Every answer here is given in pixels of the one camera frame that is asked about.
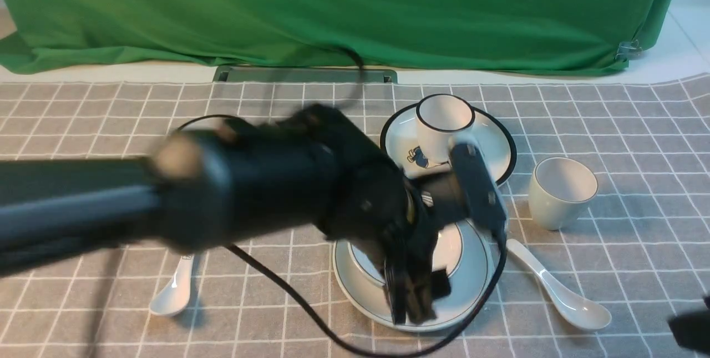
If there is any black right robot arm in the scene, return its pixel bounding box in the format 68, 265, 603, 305
667, 295, 709, 356

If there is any black-rimmed cartoon plate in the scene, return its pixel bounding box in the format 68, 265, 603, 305
379, 104, 518, 185

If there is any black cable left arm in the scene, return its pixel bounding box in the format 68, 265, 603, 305
225, 228, 508, 358

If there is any green backdrop cloth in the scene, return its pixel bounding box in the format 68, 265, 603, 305
2, 0, 671, 75

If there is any plain white spoon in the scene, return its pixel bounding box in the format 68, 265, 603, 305
506, 239, 612, 331

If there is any grey-rimmed white bowl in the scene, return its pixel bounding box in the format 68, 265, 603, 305
347, 221, 467, 288

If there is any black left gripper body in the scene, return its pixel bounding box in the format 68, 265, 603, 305
377, 173, 466, 280

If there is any black-rimmed white cup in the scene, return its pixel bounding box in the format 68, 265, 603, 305
415, 93, 476, 165

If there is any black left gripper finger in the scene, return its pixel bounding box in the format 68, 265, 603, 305
407, 268, 452, 325
384, 258, 408, 325

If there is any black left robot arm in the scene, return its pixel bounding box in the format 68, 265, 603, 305
1, 104, 452, 324

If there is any black-rimmed white bowl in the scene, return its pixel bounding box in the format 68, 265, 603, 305
174, 114, 237, 132

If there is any plain white cup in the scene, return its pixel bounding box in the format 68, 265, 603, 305
528, 157, 599, 231

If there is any grey-rimmed white plate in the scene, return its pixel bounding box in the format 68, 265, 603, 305
332, 220, 495, 332

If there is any grey checked tablecloth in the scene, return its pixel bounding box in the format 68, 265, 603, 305
1, 75, 708, 357

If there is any white spoon with characters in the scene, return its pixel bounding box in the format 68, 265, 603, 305
149, 255, 195, 317

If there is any metal binder clip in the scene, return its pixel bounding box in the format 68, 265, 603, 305
615, 39, 643, 62

